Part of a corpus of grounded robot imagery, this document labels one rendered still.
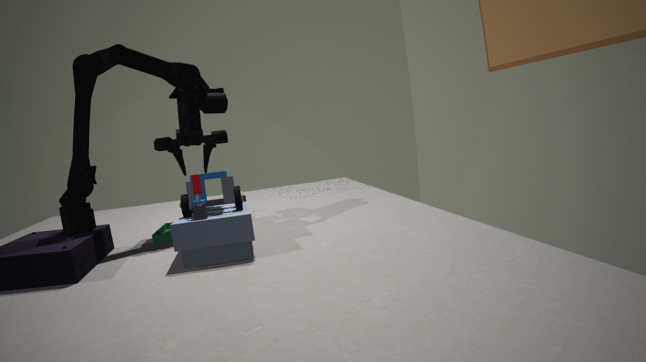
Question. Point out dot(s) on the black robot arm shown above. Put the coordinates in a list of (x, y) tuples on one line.
[(191, 92)]

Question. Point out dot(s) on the green tray rim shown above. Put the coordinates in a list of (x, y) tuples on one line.
[(159, 236)]

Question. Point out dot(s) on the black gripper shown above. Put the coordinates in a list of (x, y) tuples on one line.
[(190, 128)]

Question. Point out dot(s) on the red-headed metal pin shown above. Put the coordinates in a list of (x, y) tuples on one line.
[(197, 186)]

